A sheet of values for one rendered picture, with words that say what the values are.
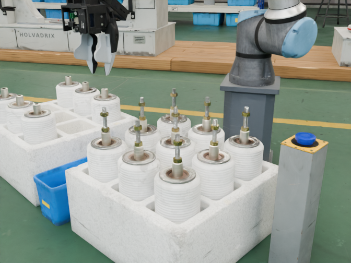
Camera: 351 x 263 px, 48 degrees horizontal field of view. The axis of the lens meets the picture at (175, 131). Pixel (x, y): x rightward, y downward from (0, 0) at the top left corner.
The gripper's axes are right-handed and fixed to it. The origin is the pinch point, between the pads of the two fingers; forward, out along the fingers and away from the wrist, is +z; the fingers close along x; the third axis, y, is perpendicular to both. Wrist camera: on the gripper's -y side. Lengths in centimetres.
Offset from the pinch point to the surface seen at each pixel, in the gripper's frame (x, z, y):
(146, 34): -102, 20, -170
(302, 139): 44.1, 10.7, -6.7
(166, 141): 12.4, 18.2, -7.6
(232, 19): -144, 35, -433
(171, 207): 24.2, 23.2, 10.6
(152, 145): 7.3, 21.1, -9.0
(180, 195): 26.0, 20.4, 9.8
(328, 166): 43, 43, -68
